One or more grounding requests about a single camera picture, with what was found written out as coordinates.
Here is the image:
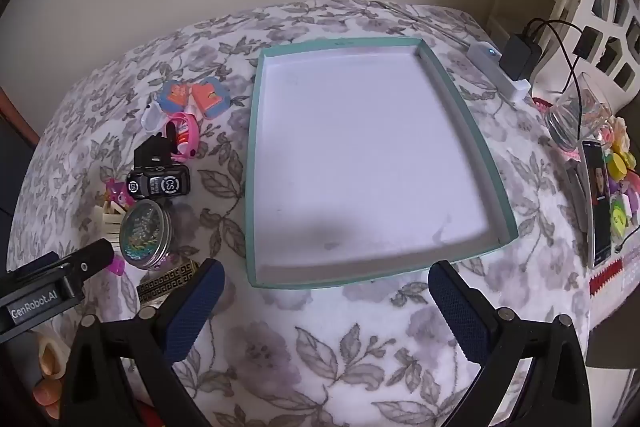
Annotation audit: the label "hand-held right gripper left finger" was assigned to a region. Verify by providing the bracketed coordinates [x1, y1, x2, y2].
[60, 258, 226, 427]

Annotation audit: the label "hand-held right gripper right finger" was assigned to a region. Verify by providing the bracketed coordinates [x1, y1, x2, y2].
[428, 260, 593, 427]

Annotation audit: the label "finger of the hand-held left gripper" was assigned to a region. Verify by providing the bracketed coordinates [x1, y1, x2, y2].
[62, 238, 116, 283]

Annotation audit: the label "cream hair claw clip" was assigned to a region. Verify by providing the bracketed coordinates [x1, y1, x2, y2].
[92, 202, 128, 249]

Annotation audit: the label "black gold patterned box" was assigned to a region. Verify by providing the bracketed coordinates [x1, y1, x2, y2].
[137, 259, 202, 308]

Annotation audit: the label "round glitter tin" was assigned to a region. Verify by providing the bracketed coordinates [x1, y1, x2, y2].
[119, 199, 172, 268]

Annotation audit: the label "pink toy figure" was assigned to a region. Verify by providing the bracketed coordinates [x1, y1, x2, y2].
[102, 177, 129, 208]

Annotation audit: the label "black toy car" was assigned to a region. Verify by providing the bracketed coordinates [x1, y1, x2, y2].
[126, 164, 192, 201]

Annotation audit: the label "black charger adapter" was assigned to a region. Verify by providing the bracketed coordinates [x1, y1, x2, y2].
[134, 133, 176, 170]

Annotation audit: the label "pink wrist watch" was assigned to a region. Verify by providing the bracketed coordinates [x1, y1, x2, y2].
[165, 111, 202, 160]

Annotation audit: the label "white plastic case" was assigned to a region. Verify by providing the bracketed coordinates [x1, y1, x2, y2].
[141, 102, 168, 131]

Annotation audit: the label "orange white tube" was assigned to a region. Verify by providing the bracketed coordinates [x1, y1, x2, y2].
[175, 104, 198, 146]

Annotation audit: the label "blue orange eraser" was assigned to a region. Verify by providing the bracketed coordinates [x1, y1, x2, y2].
[191, 77, 233, 118]
[159, 79, 193, 112]

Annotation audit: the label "teal cardboard tray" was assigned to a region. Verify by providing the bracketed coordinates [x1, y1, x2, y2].
[245, 37, 518, 290]

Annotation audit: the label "person's left hand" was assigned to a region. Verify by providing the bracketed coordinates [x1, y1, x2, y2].
[31, 336, 68, 420]

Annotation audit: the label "brown wooden board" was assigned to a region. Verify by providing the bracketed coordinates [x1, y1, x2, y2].
[0, 87, 41, 148]

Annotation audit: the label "smartphone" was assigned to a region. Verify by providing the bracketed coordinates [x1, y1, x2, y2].
[581, 139, 614, 270]

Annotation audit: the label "colourful plastic pieces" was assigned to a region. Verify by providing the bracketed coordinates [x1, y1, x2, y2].
[600, 117, 640, 239]

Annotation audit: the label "glass jar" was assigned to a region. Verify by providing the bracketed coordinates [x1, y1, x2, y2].
[544, 72, 613, 152]

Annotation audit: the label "white power strip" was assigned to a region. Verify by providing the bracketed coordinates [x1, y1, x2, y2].
[467, 41, 532, 102]

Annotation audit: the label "black plugged charger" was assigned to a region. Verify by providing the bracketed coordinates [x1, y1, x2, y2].
[500, 32, 543, 82]

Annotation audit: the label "grey power cord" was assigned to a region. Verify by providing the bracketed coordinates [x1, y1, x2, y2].
[385, 4, 473, 48]

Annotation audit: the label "black cable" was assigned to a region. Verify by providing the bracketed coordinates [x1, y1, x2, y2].
[522, 18, 640, 254]

